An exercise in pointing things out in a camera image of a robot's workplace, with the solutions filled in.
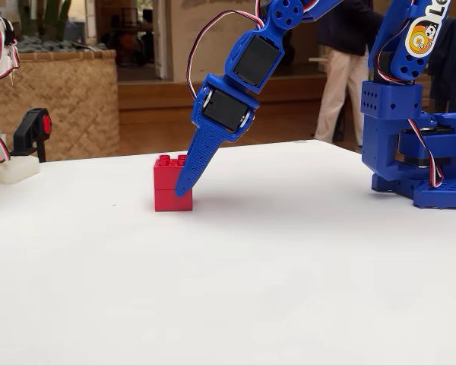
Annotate red lego bricks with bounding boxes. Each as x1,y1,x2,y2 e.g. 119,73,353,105
154,153,194,212

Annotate person in white trousers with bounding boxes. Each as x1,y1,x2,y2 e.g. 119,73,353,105
313,0,385,144

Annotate woven wicker planter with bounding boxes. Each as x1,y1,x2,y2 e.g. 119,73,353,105
0,49,121,163

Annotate black clamp with red knob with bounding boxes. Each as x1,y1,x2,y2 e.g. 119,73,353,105
10,108,53,163

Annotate grey pebbles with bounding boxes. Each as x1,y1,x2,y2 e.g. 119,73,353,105
14,36,107,53

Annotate green plant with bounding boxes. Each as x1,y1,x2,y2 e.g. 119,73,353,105
17,0,73,41

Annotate red white black wrist cable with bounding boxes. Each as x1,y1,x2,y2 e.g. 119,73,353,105
185,9,266,100

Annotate red white black base cable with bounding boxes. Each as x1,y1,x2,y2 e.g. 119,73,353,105
407,118,445,189

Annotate white arm looped cable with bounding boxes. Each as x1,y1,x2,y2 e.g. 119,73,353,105
0,10,22,81

